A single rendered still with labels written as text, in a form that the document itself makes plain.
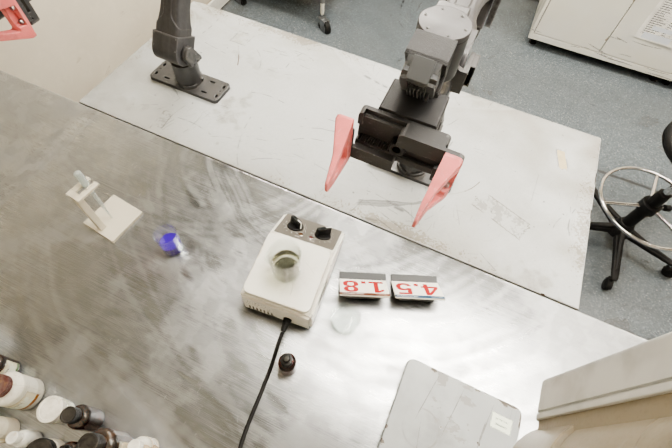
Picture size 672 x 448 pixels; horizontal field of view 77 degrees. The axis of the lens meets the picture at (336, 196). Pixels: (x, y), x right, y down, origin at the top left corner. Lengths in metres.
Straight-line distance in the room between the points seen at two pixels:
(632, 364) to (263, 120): 0.90
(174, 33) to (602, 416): 0.97
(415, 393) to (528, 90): 2.23
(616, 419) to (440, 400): 0.50
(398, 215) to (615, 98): 2.25
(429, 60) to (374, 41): 2.39
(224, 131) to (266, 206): 0.24
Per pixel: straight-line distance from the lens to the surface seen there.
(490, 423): 0.81
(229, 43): 1.28
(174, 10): 1.05
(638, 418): 0.30
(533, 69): 2.93
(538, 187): 1.06
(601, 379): 0.33
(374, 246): 0.86
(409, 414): 0.78
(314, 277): 0.73
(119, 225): 0.95
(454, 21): 0.49
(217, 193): 0.94
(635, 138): 2.83
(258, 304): 0.75
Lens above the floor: 1.67
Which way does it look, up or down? 57 degrees down
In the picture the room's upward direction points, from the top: 5 degrees clockwise
